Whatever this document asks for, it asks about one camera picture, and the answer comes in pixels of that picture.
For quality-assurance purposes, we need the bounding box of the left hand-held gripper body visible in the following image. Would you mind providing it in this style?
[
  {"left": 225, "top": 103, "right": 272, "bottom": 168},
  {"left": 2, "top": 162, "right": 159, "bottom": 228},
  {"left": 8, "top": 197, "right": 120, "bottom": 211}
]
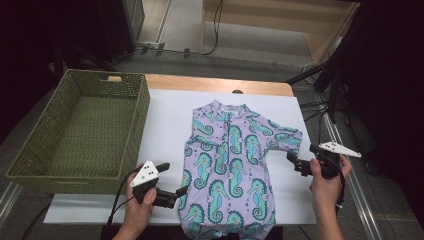
[{"left": 129, "top": 160, "right": 179, "bottom": 210}]

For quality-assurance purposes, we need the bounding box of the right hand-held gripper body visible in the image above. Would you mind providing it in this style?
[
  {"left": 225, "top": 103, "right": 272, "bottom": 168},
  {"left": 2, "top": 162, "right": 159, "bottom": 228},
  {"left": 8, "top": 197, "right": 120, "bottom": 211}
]
[{"left": 294, "top": 141, "right": 362, "bottom": 181}]

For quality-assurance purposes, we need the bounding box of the seahorse print baby swimsuit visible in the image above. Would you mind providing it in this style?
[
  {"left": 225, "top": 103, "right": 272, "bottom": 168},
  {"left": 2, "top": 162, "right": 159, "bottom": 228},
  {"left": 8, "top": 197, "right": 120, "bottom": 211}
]
[{"left": 177, "top": 98, "right": 304, "bottom": 240}]

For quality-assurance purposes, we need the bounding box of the green woven basket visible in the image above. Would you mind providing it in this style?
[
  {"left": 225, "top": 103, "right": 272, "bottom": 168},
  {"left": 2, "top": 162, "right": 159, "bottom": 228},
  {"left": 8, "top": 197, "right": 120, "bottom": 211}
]
[{"left": 5, "top": 68, "right": 151, "bottom": 196}]

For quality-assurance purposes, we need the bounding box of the person's left hand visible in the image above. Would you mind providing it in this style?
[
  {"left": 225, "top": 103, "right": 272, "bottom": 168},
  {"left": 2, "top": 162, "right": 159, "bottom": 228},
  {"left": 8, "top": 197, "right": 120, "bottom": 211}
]
[{"left": 119, "top": 163, "right": 158, "bottom": 234}]

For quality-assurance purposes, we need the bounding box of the person's right hand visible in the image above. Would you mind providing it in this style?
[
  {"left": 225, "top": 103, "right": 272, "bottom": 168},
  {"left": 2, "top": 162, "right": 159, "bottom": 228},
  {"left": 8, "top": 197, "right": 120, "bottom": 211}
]
[{"left": 308, "top": 154, "right": 353, "bottom": 218}]

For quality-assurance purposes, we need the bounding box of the white table mat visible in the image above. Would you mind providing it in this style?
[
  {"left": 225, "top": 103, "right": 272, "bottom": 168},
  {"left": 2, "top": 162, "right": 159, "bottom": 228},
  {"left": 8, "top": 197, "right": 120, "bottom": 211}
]
[{"left": 43, "top": 88, "right": 329, "bottom": 226}]

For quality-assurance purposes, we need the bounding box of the black tripod stand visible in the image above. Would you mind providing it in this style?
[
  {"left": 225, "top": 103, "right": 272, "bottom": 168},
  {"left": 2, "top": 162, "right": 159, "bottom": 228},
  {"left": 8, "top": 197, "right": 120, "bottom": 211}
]
[{"left": 284, "top": 49, "right": 354, "bottom": 124}]

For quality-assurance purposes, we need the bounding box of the dark curtain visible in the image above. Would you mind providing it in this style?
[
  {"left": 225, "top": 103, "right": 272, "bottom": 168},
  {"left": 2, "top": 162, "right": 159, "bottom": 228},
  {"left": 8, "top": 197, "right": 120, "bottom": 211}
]
[
  {"left": 0, "top": 0, "right": 101, "bottom": 144},
  {"left": 346, "top": 0, "right": 424, "bottom": 218}
]

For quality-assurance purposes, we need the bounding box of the light wooden shelf unit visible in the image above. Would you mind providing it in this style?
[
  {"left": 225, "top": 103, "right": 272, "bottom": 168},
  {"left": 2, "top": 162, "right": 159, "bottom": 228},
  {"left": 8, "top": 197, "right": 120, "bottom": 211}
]
[{"left": 199, "top": 0, "right": 363, "bottom": 64}]

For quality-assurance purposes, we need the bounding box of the dark cabinet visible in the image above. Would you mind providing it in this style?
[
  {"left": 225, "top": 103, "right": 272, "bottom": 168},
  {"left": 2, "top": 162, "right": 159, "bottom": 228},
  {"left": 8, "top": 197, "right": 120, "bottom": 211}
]
[{"left": 96, "top": 0, "right": 146, "bottom": 63}]

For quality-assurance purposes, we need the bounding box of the metal rail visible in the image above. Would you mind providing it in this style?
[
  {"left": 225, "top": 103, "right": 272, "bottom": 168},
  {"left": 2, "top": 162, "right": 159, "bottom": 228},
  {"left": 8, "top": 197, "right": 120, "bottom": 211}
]
[
  {"left": 0, "top": 181, "right": 24, "bottom": 228},
  {"left": 321, "top": 113, "right": 383, "bottom": 240}
]

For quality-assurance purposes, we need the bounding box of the black cable bundle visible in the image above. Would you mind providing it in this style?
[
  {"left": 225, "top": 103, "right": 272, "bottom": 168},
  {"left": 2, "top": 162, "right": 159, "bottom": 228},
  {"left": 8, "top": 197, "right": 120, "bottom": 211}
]
[{"left": 299, "top": 99, "right": 331, "bottom": 161}]

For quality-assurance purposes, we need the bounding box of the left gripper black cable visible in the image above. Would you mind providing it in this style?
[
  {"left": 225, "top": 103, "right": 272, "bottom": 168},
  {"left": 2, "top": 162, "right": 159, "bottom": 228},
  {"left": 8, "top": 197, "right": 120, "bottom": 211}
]
[{"left": 105, "top": 166, "right": 148, "bottom": 231}]

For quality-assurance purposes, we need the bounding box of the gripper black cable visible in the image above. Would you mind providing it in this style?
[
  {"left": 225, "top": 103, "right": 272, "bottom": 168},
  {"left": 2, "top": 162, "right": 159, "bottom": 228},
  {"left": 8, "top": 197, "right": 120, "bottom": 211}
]
[
  {"left": 328, "top": 156, "right": 347, "bottom": 206},
  {"left": 105, "top": 166, "right": 148, "bottom": 231}
]

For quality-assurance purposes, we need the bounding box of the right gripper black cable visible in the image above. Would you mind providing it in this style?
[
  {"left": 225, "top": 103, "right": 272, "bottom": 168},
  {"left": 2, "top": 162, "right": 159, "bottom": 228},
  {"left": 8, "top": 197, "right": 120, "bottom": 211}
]
[{"left": 328, "top": 156, "right": 347, "bottom": 206}]

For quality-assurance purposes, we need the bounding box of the black floor cable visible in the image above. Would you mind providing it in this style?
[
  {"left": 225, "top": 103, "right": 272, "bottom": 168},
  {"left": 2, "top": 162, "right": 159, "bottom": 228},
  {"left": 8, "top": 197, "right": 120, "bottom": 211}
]
[{"left": 111, "top": 46, "right": 204, "bottom": 65}]

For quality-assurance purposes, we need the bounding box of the black hanging cable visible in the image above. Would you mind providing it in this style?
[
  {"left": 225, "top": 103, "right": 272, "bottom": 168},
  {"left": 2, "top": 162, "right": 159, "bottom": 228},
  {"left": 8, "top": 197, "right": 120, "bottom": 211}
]
[{"left": 199, "top": 0, "right": 224, "bottom": 57}]

